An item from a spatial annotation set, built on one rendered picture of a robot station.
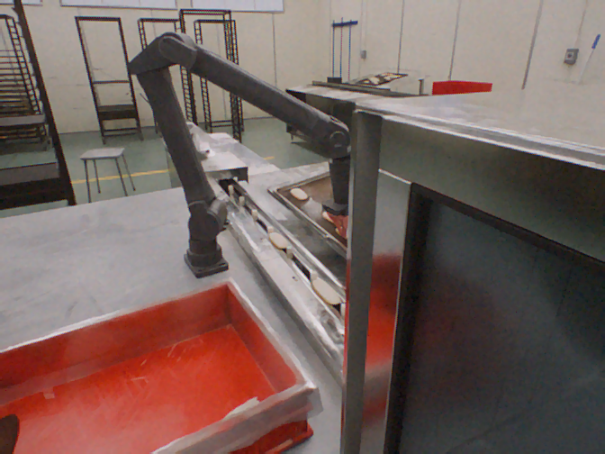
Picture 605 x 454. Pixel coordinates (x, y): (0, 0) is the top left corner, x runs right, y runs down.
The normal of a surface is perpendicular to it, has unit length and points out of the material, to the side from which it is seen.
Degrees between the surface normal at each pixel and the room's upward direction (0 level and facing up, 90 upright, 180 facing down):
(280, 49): 90
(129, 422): 0
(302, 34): 90
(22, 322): 0
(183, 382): 0
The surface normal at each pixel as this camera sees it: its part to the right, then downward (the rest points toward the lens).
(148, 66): -0.01, 0.41
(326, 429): -0.01, -0.91
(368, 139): 0.43, 0.37
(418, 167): -0.90, 0.18
